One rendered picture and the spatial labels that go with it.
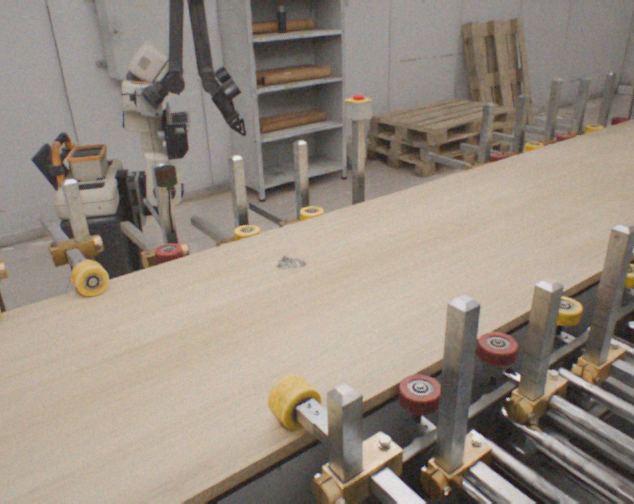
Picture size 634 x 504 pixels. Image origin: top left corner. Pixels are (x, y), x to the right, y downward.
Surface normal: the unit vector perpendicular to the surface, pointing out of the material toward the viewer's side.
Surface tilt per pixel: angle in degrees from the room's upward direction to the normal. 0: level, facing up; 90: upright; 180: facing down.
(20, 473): 0
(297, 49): 90
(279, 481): 90
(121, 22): 90
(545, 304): 90
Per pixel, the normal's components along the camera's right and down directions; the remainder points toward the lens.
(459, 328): -0.81, 0.28
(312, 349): -0.04, -0.90
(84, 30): 0.59, 0.33
